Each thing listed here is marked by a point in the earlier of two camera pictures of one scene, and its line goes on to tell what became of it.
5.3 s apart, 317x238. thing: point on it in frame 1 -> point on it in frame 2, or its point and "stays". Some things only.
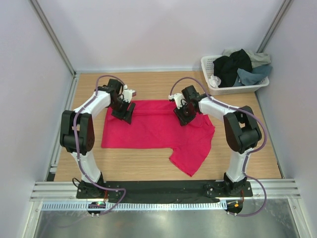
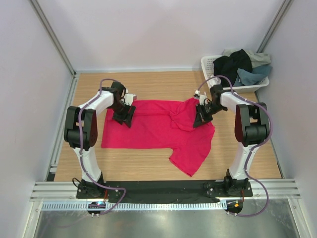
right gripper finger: x=182 y=119 -> x=198 y=120
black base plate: x=163 y=191 stays
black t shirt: x=225 y=67 stays
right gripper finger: x=190 y=117 -> x=206 y=118
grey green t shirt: x=257 y=58 stays
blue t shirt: x=247 y=78 stays
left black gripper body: x=121 y=106 stays
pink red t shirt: x=154 y=125 stays
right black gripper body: x=185 y=111 -> x=210 y=108
